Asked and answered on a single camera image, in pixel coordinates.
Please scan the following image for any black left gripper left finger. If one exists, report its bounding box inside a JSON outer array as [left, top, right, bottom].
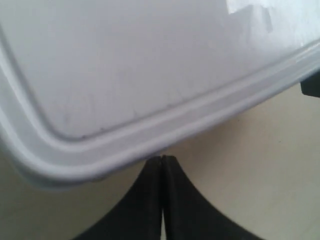
[[75, 156, 162, 240]]

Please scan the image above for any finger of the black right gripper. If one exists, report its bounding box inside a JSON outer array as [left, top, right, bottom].
[[300, 72, 320, 97]]

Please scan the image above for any white lidded plastic container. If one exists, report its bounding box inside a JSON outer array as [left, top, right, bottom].
[[0, 0, 320, 188]]

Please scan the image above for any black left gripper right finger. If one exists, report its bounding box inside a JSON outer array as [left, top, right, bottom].
[[161, 155, 253, 240]]

